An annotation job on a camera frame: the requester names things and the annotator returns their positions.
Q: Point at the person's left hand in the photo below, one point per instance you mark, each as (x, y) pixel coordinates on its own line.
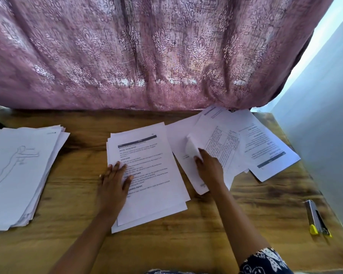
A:
(114, 191)

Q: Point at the person's right hand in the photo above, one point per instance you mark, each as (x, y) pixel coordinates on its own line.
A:
(211, 171)

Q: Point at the person's left forearm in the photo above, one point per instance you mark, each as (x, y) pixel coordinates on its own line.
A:
(86, 245)

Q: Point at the person's right forearm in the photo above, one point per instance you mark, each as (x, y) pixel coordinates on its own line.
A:
(240, 225)

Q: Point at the silver yellow black stapler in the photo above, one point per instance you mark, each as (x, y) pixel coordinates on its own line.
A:
(313, 217)

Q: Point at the pink patterned curtain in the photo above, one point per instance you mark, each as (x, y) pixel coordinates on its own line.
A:
(148, 48)

